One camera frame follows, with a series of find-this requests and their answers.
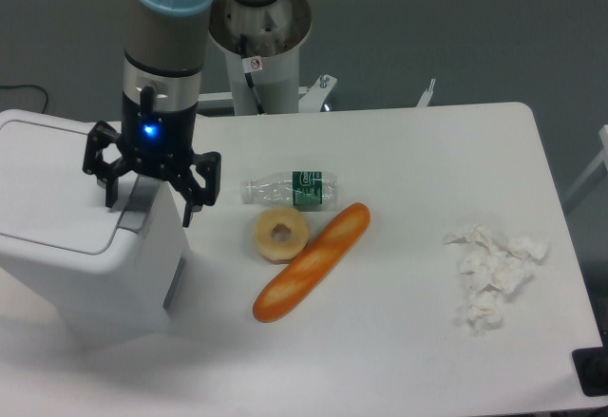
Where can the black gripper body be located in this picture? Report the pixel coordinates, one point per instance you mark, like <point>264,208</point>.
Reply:
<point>156,144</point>

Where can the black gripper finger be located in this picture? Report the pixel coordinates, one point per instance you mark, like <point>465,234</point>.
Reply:
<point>196,177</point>
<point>98,139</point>

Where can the white trash can lid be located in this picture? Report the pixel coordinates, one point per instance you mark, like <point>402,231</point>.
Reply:
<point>48,204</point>

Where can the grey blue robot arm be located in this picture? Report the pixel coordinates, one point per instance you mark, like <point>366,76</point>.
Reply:
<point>163,64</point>

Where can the white trash can body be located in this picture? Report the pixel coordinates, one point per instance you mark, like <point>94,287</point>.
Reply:
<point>128,276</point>

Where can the clear plastic bottle green label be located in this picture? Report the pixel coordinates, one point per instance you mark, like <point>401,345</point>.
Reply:
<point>306,191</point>

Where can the beige donut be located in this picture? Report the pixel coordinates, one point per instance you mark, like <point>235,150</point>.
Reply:
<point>280,234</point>

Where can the orange baguette bread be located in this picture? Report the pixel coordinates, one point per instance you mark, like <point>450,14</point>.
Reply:
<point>298,279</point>

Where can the crumpled white tissue paper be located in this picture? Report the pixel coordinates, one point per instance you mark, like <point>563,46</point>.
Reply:
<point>493,269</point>

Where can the black device at table edge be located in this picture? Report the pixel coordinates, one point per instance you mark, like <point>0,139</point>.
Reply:
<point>591,368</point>

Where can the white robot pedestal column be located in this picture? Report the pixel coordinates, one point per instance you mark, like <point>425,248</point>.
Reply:
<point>261,41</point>

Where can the white frame at right edge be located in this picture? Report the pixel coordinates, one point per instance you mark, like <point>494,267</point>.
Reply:
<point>594,172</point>

